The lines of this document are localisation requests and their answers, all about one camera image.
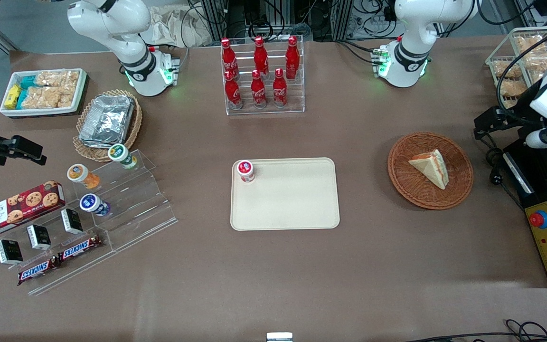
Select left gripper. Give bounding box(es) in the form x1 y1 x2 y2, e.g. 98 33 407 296
473 106 544 140

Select triangular sandwich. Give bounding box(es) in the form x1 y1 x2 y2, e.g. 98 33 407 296
408 149 449 190

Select white rectangular snack tray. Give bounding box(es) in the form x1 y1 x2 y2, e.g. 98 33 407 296
0 68 89 118

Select brown round wicker basket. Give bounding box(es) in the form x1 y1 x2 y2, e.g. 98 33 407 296
387 132 474 210

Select light woven wicker basket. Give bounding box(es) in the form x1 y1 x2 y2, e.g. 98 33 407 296
73 89 143 162

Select beige plastic tray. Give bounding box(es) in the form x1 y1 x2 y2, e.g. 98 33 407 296
230 157 340 231

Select yellow snack pack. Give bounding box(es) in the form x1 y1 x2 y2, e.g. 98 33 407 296
4 85 21 109

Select black countertop appliance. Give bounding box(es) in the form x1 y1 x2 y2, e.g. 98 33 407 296
501 134 547 209

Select red Walkers cookie box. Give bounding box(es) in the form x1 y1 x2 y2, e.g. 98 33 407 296
0 180 66 239

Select orange-lid yogurt cup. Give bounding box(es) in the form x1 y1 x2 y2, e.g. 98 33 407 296
67 163 100 190

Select stacked aluminium foil containers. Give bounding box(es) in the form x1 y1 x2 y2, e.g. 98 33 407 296
79 94 135 148

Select small black box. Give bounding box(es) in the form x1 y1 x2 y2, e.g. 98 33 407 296
0 239 24 265
27 224 52 250
61 208 84 235

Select blue-lid yogurt cup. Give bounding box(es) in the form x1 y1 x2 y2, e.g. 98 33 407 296
79 193 111 217

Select green-lid yogurt cup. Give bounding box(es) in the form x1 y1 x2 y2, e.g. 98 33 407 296
108 143 138 170

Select Snickers chocolate bar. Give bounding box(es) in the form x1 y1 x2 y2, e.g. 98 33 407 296
57 235 103 263
17 257 60 286

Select clear acrylic stepped stand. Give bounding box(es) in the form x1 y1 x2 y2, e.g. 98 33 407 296
0 149 179 296

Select clear acrylic bottle rack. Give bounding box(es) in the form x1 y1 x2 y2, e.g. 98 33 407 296
220 36 305 116

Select beige cloth bag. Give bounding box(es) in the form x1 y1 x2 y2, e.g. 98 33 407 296
140 6 212 48

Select red cola bottle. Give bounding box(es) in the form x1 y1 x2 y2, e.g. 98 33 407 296
220 38 240 80
285 36 300 80
273 68 288 108
251 70 267 109
224 70 243 110
254 36 269 79

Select red-lid yogurt cup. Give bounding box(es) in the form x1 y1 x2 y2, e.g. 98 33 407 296
237 160 255 183

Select black power cable with plug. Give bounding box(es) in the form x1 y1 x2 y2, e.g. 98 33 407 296
485 135 526 209

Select white wire basket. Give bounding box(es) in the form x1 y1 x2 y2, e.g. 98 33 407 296
485 26 547 111

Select black looped cable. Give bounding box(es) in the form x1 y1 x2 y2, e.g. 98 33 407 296
406 319 547 342

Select black aluminium frame rack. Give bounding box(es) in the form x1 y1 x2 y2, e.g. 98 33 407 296
200 0 355 42

